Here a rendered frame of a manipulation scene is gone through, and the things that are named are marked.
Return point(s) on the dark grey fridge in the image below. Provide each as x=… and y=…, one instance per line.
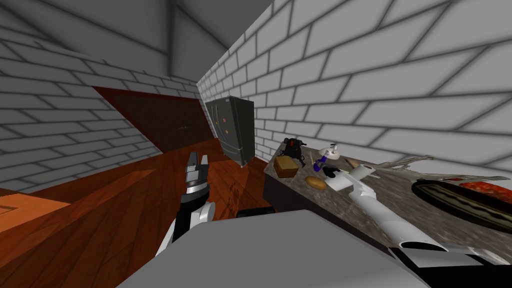
x=232, y=128

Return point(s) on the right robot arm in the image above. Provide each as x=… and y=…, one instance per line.
x=384, y=220

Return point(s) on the golden brown potato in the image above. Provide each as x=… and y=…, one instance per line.
x=316, y=182

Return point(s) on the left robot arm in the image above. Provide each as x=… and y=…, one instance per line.
x=188, y=218

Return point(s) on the white kettle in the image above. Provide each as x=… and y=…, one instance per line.
x=329, y=152

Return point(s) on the dark brown door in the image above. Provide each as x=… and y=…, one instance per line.
x=160, y=118

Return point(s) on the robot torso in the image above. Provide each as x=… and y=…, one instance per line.
x=264, y=252

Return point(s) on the purple spray bottle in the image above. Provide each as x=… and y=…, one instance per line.
x=320, y=163

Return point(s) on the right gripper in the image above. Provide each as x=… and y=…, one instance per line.
x=340, y=183

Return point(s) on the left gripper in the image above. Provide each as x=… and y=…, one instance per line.
x=196, y=174

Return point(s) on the black oval pan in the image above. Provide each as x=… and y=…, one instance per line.
x=460, y=204

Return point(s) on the red flat thing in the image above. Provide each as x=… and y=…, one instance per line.
x=490, y=188

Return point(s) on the grey branch-shaped thing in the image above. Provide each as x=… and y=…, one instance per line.
x=416, y=170

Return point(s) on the small brown thing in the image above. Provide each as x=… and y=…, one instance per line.
x=352, y=163

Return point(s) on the black coffee machine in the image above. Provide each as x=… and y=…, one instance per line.
x=293, y=148

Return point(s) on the brown bread loaf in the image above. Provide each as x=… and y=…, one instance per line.
x=285, y=166

